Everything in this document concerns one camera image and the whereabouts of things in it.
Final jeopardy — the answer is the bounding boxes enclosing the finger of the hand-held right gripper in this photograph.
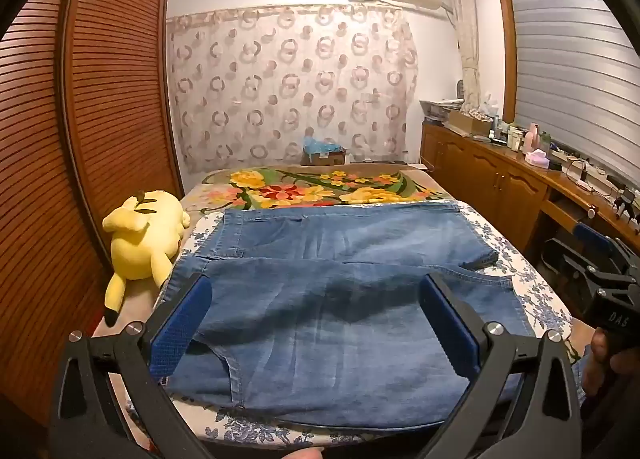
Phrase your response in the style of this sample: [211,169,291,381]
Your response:
[542,238,626,310]
[574,223,640,285]

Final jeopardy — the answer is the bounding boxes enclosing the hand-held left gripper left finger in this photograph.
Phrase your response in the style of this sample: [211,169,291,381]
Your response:
[48,273,216,459]

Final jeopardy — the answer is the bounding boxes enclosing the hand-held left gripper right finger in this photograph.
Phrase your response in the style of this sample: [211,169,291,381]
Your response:
[419,273,583,459]

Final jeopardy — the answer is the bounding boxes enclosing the blue denim pants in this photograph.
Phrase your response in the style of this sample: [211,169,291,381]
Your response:
[162,201,538,432]

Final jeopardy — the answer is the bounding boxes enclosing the person's right hand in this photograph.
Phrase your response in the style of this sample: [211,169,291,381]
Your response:
[582,329,640,395]

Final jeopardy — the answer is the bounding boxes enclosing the person's left hand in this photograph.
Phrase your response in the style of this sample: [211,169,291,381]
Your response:
[277,446,326,459]

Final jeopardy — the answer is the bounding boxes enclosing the white blue floral cloth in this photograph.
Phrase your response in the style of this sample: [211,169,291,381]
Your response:
[122,199,573,447]

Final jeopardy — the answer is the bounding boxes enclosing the person's worn denim trousers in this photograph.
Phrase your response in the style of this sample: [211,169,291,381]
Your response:
[572,346,588,402]

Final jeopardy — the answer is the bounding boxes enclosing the white power strip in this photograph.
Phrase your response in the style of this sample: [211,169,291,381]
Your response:
[550,146,606,174]

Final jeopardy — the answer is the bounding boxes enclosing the yellow plush toy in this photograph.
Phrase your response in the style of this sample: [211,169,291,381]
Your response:
[102,189,191,327]

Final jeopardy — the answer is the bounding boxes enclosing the wooden sideboard cabinet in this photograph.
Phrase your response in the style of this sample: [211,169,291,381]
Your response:
[420,121,640,255]

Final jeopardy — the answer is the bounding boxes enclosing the flat cardboard box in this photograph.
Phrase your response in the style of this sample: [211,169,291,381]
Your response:
[445,109,493,136]

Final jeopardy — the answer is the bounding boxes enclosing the colourful floral blanket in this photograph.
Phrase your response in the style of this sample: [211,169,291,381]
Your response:
[180,164,451,212]

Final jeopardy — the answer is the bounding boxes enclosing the stack of papers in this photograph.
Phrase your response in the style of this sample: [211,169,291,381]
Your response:
[420,99,463,127]

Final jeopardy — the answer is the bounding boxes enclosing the small cardboard box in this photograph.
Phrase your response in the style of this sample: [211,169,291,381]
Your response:
[301,149,347,167]

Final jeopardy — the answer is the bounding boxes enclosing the blue plastic bag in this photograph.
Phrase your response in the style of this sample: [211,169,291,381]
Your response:
[302,135,341,154]

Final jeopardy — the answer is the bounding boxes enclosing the brown louvered wardrobe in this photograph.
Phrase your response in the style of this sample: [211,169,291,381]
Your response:
[0,0,183,425]

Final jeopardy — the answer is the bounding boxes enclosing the tied beige curtain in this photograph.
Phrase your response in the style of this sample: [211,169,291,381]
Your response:
[445,0,483,114]

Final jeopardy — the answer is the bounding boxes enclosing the ring patterned sheer curtain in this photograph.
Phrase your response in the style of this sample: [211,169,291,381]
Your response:
[166,4,420,174]

